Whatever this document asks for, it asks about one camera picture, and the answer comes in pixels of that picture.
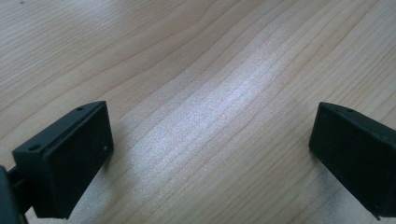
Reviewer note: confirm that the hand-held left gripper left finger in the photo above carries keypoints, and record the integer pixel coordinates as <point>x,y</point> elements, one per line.
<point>71,161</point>

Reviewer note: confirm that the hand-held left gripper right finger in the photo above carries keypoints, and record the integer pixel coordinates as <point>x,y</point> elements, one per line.
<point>358,155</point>

